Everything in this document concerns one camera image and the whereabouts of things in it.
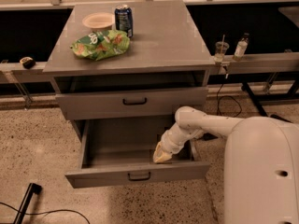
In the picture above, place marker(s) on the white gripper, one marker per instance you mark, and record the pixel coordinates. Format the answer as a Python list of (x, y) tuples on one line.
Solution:
[(168, 144)]

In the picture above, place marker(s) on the grey drawer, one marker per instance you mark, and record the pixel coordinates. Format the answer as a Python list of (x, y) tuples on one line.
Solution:
[(119, 152), (122, 104)]

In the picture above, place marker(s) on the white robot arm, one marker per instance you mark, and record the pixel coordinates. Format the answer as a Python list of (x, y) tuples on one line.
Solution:
[(261, 163)]

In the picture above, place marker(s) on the grey top drawer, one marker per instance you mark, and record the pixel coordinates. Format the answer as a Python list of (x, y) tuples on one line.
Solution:
[(122, 104)]

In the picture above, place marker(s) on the grey drawer cabinet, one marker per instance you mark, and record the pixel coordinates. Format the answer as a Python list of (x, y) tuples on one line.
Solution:
[(166, 52)]

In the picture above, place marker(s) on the clear plastic cup with straw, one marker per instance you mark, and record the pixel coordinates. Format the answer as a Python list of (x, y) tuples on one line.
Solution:
[(220, 50)]

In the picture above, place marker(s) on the green chip bag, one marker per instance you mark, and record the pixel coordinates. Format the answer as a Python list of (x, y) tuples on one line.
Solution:
[(97, 46)]

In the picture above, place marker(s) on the black stand leg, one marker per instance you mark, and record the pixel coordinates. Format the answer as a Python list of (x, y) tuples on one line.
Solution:
[(32, 189)]

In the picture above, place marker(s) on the small clear bottle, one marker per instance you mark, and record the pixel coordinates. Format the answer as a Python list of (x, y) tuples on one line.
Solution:
[(241, 47)]

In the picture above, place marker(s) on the blue soda can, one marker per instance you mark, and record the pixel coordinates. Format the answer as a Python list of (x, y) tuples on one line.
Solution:
[(124, 19)]

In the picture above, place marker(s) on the black chair base with caster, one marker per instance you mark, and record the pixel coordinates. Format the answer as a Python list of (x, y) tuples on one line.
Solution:
[(290, 97)]

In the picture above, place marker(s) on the beige paper bowl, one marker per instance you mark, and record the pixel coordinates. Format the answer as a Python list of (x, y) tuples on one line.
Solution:
[(99, 21)]

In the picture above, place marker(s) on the black tape measure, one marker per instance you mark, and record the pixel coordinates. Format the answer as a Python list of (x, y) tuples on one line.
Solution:
[(27, 62)]

